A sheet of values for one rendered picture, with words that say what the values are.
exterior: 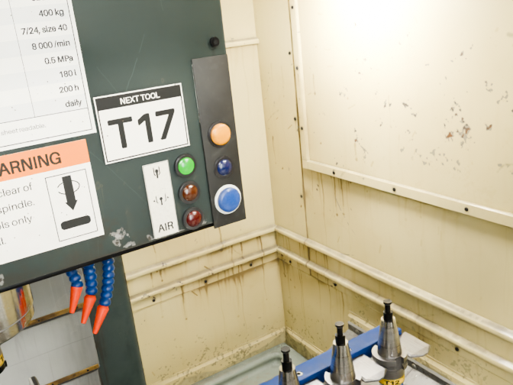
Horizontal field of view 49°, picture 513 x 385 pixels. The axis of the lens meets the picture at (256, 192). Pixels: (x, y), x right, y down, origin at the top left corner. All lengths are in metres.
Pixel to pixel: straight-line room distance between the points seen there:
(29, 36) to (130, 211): 0.20
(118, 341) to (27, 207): 0.92
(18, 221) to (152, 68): 0.21
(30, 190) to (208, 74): 0.23
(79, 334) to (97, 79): 0.88
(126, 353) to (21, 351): 0.27
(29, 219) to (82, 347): 0.83
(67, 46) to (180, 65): 0.12
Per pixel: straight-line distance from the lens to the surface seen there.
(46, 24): 0.59
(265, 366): 2.18
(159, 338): 1.97
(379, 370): 1.06
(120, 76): 0.61
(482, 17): 1.26
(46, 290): 1.33
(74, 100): 0.60
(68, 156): 0.60
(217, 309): 2.03
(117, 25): 0.61
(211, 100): 0.65
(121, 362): 1.52
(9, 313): 0.79
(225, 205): 0.67
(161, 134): 0.63
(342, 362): 1.00
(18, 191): 0.60
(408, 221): 1.51
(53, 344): 1.39
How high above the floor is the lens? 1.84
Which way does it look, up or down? 18 degrees down
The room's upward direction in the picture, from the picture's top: 6 degrees counter-clockwise
